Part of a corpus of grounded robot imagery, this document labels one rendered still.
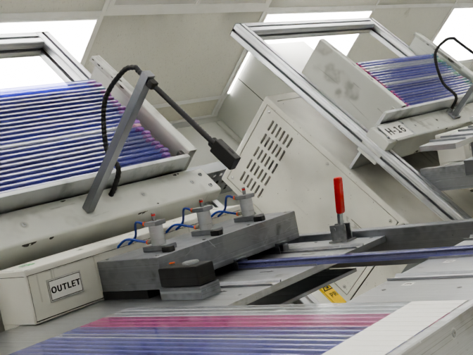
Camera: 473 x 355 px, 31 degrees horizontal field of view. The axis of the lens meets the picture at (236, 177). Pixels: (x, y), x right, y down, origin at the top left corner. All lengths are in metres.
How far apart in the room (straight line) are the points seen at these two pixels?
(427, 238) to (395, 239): 0.06
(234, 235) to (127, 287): 0.19
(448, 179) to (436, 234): 0.84
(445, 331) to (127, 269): 0.64
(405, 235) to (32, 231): 0.59
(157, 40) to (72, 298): 3.04
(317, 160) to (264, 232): 1.01
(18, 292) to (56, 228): 0.17
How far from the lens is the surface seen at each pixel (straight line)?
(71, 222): 1.41
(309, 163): 2.40
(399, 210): 2.30
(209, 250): 1.29
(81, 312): 1.26
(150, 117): 1.70
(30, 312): 1.25
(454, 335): 0.75
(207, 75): 4.73
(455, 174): 2.19
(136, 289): 1.26
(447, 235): 1.35
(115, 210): 1.48
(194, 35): 4.42
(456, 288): 0.96
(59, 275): 1.27
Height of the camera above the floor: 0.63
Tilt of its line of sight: 24 degrees up
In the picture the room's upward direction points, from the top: 46 degrees counter-clockwise
